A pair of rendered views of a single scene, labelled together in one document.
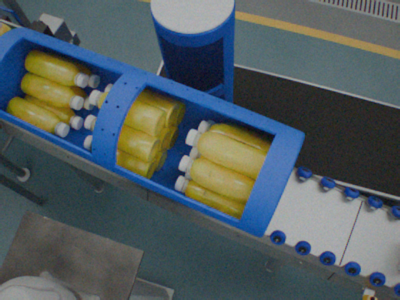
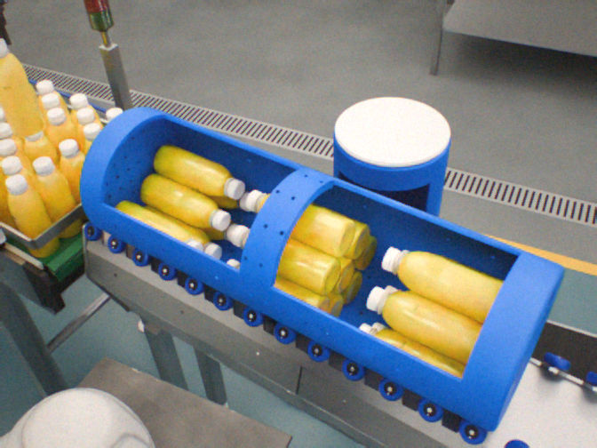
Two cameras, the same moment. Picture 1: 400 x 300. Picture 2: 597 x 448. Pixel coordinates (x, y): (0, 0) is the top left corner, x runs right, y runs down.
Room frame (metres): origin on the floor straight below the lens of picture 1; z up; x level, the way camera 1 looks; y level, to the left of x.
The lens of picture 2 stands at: (-0.32, 0.14, 1.94)
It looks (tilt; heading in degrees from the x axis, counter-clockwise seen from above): 44 degrees down; 2
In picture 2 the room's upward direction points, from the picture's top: 3 degrees counter-clockwise
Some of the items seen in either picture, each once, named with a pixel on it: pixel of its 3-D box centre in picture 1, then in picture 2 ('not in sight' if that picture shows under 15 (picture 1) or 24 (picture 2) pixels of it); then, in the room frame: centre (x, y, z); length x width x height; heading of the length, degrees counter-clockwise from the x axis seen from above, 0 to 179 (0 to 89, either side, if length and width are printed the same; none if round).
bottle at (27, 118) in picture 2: not in sight; (13, 91); (0.82, 0.76, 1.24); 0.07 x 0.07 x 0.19
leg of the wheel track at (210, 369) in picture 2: not in sight; (206, 355); (0.79, 0.49, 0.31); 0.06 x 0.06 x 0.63; 56
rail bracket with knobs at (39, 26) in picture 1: (40, 38); not in sight; (0.96, 0.51, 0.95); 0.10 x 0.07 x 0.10; 146
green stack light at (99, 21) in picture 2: not in sight; (99, 17); (1.28, 0.70, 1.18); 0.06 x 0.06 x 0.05
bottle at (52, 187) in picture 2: not in sight; (57, 199); (0.76, 0.73, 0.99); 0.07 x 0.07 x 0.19
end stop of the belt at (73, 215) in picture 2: not in sight; (102, 193); (0.81, 0.65, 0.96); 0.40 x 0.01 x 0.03; 146
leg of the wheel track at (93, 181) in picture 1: (81, 170); (176, 388); (0.67, 0.56, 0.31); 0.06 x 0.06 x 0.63; 56
